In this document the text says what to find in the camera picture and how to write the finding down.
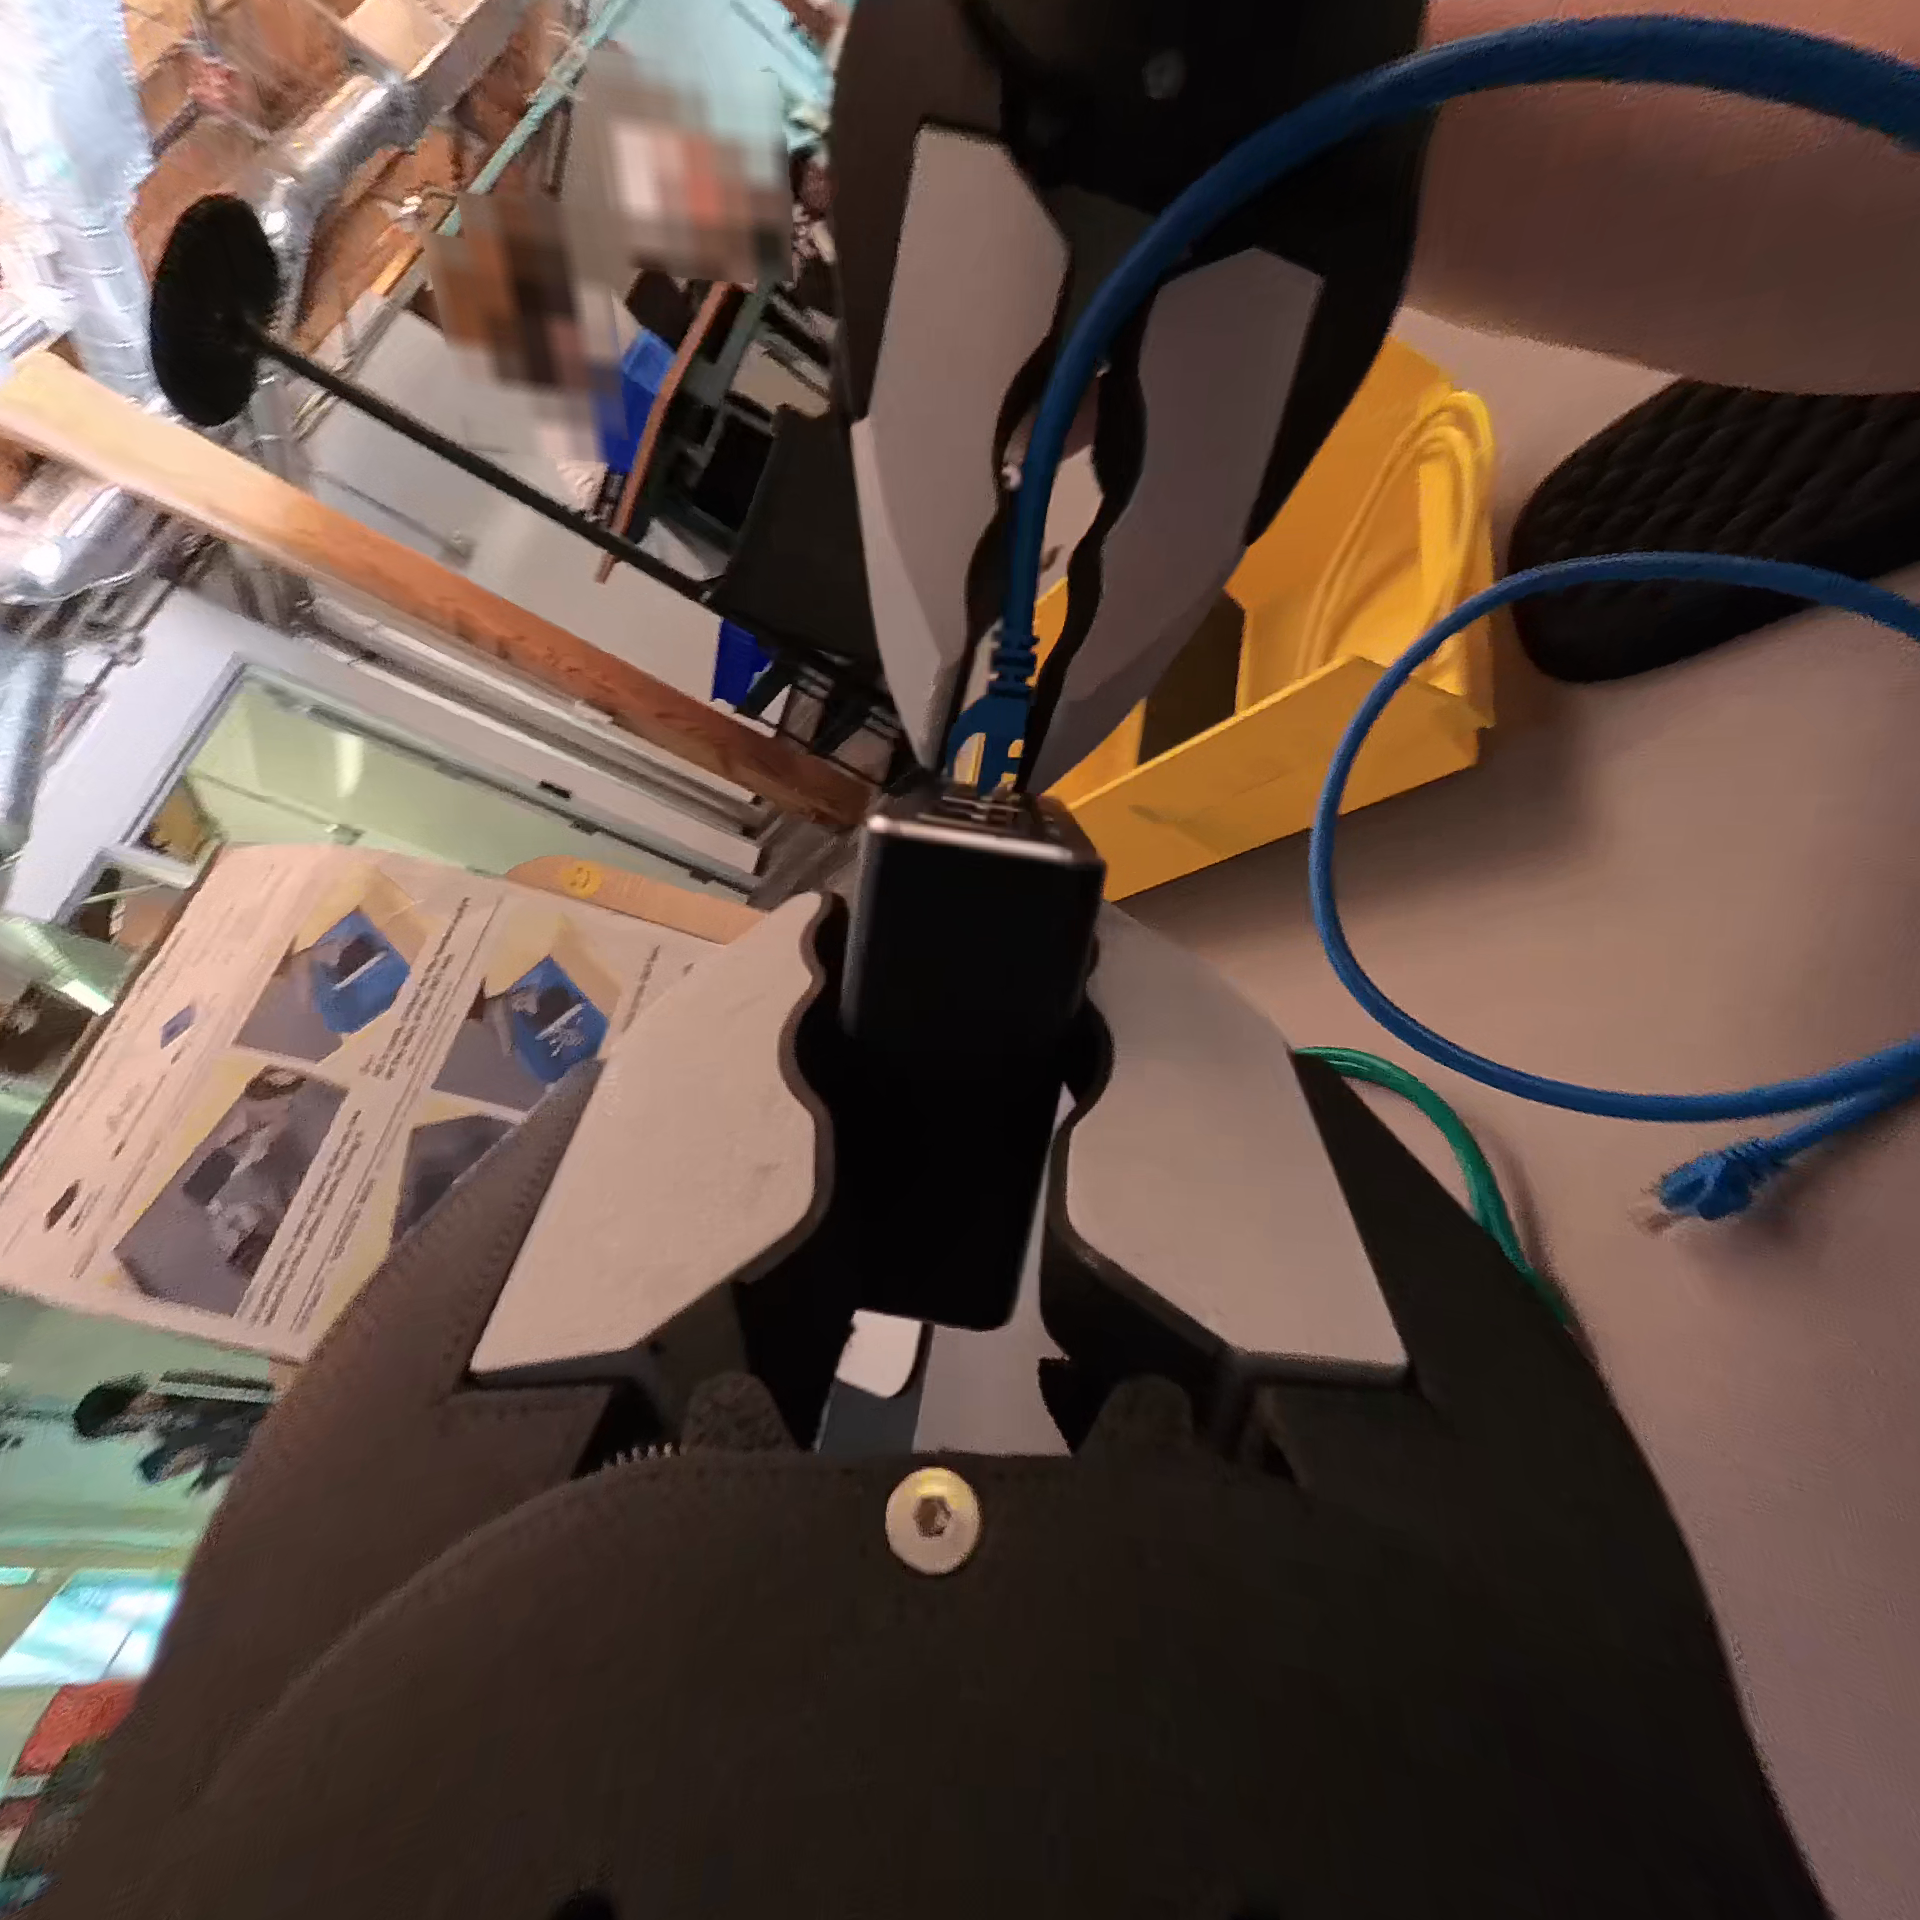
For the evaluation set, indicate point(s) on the yellow plastic bin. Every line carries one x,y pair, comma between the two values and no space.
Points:
1290,765

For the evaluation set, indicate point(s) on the silver metal duct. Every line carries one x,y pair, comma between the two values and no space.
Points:
339,165

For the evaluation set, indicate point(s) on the blue storage bin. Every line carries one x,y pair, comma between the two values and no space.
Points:
748,662
638,398

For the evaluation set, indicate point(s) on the black chair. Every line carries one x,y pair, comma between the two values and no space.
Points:
803,510

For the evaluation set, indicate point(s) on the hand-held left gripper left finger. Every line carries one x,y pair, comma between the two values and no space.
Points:
705,1142

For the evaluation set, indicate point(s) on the person's right forearm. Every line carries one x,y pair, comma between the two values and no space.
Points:
1651,182

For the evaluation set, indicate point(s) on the wooden-top metal table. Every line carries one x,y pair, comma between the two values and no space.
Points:
661,436

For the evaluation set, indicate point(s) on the black ethernet port adapter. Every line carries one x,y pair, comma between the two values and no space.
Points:
961,1051

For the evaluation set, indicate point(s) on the printed instruction sheet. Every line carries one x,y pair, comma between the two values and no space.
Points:
225,1051

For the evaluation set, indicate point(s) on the brown cardboard board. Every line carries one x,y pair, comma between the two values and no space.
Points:
661,901

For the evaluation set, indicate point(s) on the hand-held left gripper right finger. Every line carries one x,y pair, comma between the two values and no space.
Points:
1200,1172

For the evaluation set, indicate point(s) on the black round-base stand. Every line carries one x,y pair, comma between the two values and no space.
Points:
211,317

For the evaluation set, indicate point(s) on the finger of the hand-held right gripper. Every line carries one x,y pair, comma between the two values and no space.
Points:
1213,452
938,390

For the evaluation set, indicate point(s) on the black textured pad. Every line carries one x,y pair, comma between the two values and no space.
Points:
1723,494

